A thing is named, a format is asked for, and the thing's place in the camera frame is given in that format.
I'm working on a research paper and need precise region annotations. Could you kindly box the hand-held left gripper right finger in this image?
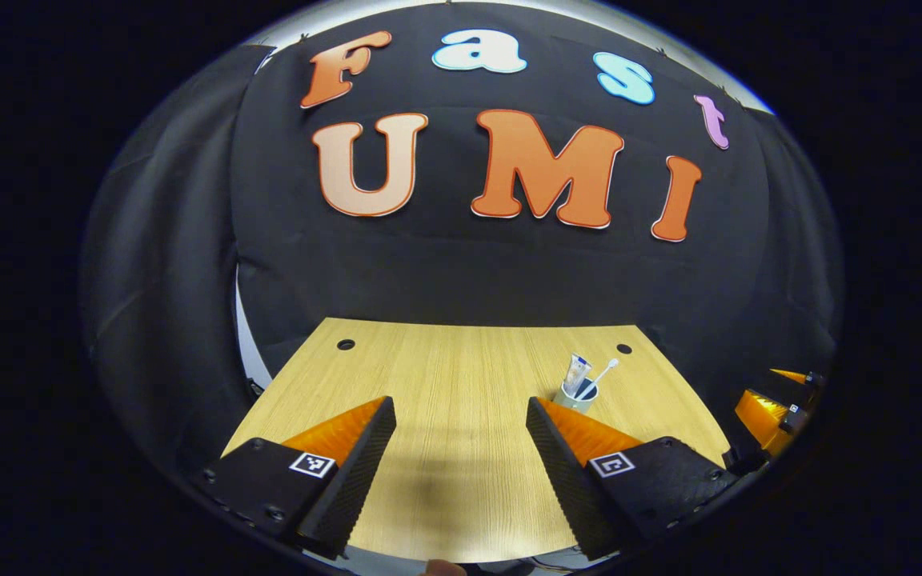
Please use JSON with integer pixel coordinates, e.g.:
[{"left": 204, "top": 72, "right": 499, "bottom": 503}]
[{"left": 525, "top": 396, "right": 740, "bottom": 562}]

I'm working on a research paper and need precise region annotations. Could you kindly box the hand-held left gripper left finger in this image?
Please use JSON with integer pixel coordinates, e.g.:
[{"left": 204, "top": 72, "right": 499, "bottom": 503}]
[{"left": 202, "top": 395, "right": 398, "bottom": 560}]

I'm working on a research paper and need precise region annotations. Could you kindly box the pale green cup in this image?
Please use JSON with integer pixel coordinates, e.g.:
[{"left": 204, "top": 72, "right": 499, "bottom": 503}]
[{"left": 552, "top": 382, "right": 599, "bottom": 414}]

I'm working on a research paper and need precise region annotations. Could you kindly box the white toothpaste tube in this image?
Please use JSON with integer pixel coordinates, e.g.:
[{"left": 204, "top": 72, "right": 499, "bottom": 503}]
[{"left": 563, "top": 354, "right": 593, "bottom": 397}]

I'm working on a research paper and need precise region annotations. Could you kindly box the white toothbrush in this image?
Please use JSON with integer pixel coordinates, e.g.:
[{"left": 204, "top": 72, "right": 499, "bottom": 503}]
[{"left": 577, "top": 358, "right": 620, "bottom": 401}]

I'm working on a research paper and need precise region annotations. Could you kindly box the wooden desktop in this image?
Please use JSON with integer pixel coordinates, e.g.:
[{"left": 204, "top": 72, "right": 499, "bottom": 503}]
[{"left": 221, "top": 318, "right": 732, "bottom": 565}]

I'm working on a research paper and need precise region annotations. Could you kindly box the black backdrop cloth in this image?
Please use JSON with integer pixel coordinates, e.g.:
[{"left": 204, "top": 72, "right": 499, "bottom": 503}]
[{"left": 81, "top": 2, "right": 844, "bottom": 481}]

